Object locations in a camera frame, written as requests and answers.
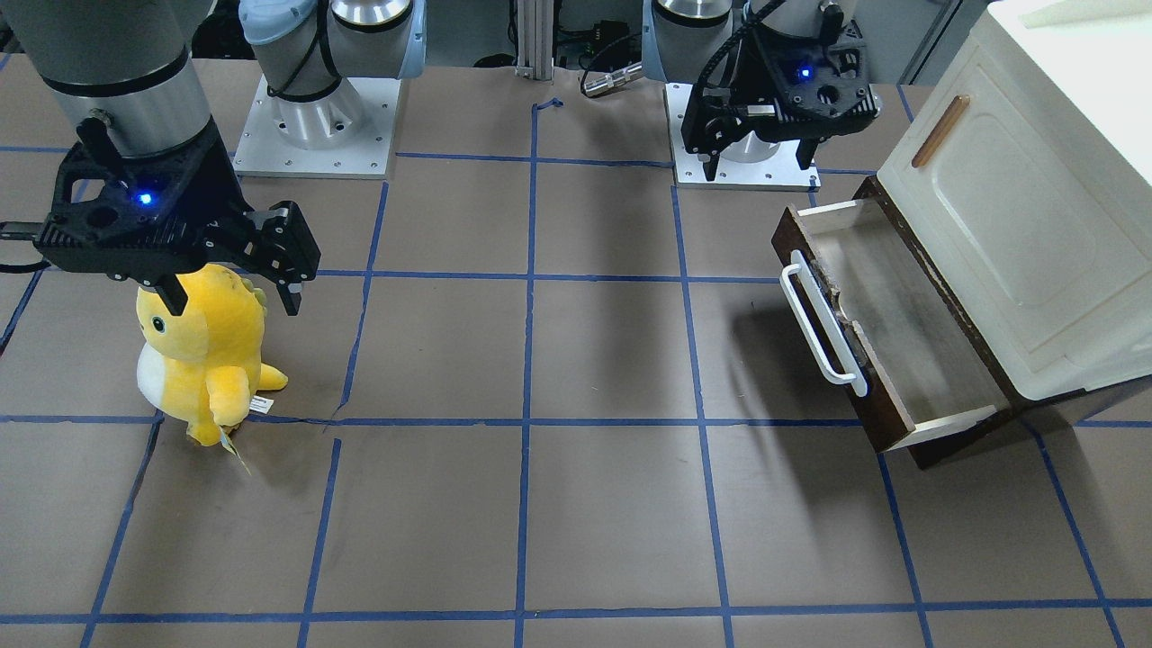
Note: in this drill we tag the yellow plush toy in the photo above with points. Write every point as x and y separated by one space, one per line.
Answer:
205 365

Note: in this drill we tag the aluminium frame post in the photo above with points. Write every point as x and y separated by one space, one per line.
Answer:
534 39

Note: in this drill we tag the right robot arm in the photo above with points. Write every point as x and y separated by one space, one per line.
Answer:
131 62

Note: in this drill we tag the brown wooden cabinet handle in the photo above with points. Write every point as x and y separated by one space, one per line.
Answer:
940 131

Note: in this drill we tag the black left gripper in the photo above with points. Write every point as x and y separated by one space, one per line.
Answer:
749 79

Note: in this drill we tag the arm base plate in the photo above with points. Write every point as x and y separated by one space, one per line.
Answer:
347 135
746 165

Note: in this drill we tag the white drawer handle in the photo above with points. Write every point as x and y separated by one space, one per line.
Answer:
821 330

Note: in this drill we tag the cream white cabinet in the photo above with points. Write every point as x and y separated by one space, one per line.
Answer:
1036 207

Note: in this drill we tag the dark brown wooden drawer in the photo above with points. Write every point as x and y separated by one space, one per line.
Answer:
934 386

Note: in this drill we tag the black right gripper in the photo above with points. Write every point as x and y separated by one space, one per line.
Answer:
219 196

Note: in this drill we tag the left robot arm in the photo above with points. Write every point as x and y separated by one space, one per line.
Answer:
679 35

